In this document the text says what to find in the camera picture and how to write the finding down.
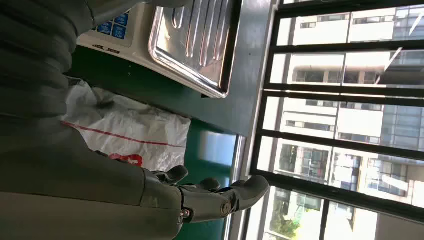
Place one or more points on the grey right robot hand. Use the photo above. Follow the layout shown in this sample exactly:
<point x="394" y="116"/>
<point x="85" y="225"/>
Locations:
<point x="66" y="185"/>

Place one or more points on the green conveyor belt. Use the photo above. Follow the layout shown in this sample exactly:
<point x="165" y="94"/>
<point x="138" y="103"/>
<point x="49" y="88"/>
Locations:
<point x="195" y="172"/>

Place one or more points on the white electronic scale steel tray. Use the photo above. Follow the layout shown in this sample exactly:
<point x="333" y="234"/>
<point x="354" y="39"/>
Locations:
<point x="195" y="43"/>

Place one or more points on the pale building outside window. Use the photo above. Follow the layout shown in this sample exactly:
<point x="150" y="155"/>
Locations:
<point x="361" y="122"/>

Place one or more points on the black window frame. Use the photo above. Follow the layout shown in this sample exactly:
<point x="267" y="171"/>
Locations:
<point x="331" y="47"/>

